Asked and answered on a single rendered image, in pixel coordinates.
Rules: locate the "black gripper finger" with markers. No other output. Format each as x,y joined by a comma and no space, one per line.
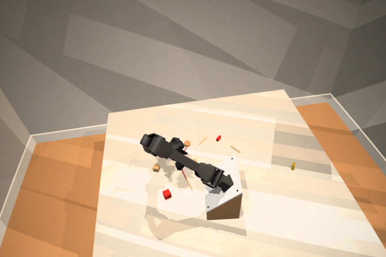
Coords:
183,152

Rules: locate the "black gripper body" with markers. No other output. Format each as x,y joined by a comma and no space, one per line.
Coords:
178,166

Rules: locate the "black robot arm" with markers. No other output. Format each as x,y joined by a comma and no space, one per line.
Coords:
157,145

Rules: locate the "red cube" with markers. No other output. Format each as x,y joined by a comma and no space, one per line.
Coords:
167,194

